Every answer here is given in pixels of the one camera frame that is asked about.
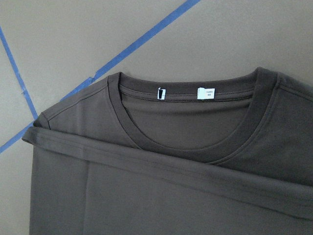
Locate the dark brown t-shirt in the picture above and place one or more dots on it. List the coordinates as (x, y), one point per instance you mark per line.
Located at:
(126, 156)

